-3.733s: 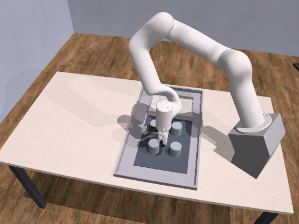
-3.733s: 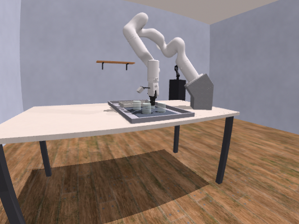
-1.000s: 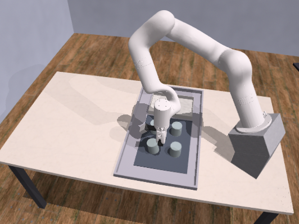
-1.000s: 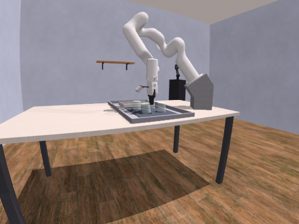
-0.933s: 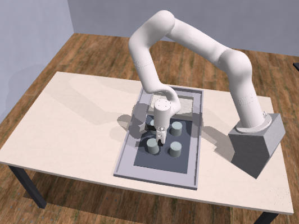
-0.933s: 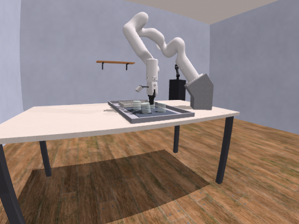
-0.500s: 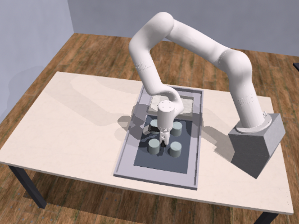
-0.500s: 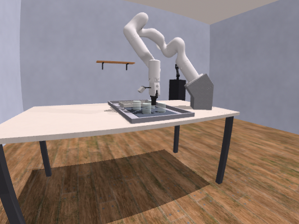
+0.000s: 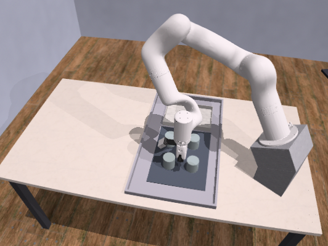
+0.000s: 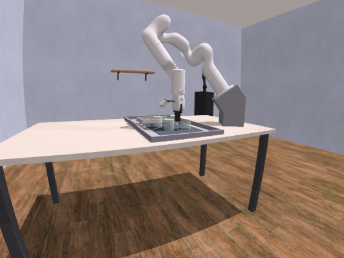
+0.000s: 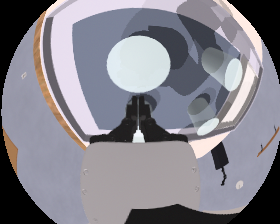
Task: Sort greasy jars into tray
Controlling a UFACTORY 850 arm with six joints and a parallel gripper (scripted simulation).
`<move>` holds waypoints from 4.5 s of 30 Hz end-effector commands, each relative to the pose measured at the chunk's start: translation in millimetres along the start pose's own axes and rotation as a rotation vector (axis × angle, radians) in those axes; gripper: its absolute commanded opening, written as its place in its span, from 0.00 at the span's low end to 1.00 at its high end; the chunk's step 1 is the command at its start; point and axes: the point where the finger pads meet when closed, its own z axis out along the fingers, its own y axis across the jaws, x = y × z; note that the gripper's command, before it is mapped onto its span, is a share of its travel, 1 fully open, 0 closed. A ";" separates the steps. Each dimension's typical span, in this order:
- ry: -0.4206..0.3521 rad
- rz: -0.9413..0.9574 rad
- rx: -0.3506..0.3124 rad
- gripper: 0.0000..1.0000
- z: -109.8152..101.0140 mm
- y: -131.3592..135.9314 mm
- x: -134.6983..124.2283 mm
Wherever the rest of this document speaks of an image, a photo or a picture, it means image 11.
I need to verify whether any clear glass jar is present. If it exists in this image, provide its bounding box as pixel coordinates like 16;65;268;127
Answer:
124;100;154;142
187;98;219;135
107;36;170;93
201;47;242;91

